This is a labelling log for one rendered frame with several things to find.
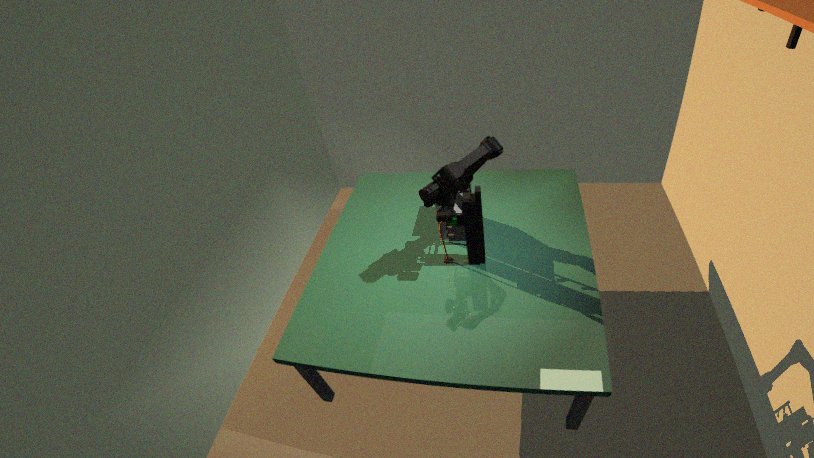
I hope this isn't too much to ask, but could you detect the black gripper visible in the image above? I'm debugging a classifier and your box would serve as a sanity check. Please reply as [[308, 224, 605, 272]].
[[436, 187, 457, 223]]

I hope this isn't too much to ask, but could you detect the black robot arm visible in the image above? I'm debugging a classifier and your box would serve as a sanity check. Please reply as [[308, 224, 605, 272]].
[[419, 136, 503, 208]]

